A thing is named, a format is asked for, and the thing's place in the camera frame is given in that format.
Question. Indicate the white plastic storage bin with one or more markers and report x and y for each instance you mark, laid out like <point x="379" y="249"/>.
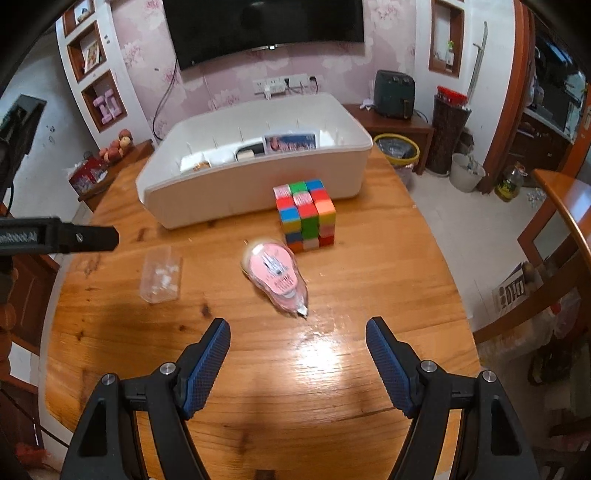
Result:
<point x="176" y="196"/>

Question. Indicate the multicolour puzzle cube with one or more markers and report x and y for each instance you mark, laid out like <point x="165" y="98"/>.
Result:
<point x="307" y="215"/>

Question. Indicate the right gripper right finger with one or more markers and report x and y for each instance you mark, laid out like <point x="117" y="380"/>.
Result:
<point x="491" y="444"/>

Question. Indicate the small wooden side cabinet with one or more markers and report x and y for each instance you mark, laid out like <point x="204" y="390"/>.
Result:
<point x="93" y="197"/>

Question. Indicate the white power strip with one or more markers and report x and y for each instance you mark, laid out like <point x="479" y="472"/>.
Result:
<point x="289" y="84"/>

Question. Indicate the white bucket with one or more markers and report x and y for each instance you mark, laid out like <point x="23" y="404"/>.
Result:
<point x="466" y="173"/>

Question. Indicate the clear small plastic box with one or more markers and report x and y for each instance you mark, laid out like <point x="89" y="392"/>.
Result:
<point x="161" y="275"/>

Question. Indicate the black television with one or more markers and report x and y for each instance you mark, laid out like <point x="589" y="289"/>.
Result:
<point x="202" y="30"/>

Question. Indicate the clear box with cards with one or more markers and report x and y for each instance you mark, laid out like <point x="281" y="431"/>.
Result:
<point x="289" y="142"/>

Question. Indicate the wooden chair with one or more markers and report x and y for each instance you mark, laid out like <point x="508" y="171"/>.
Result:
<point x="567" y="268"/>

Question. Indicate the yellow rim trash bin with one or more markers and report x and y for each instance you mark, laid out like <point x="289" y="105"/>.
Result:
<point x="402" y="153"/>

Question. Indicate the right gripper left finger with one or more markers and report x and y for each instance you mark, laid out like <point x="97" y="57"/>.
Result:
<point x="106" y="443"/>

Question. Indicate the black power adapter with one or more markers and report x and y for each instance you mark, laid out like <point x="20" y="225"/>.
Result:
<point x="258" y="148"/>

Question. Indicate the dark wicker basket red lid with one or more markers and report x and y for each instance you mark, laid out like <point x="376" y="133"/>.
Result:
<point x="450" y="116"/>

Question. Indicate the pink items in niche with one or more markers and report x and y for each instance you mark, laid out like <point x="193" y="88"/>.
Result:
<point x="108" y="106"/>

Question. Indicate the dark green air fryer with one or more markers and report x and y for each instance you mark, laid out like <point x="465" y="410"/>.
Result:
<point x="394" y="94"/>

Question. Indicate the beige rectangular block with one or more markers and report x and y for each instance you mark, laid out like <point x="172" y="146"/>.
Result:
<point x="244" y="155"/>

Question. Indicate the decorative peaches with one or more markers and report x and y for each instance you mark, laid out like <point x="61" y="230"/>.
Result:
<point x="117" y="149"/>

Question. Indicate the cooking oil bottle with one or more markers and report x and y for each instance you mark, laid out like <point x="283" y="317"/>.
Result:
<point x="510" y="182"/>

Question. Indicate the pink correction tape dispenser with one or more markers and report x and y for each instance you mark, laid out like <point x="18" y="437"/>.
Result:
<point x="272" y="268"/>

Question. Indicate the red gift box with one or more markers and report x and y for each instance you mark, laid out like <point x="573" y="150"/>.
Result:
<point x="85" y="176"/>

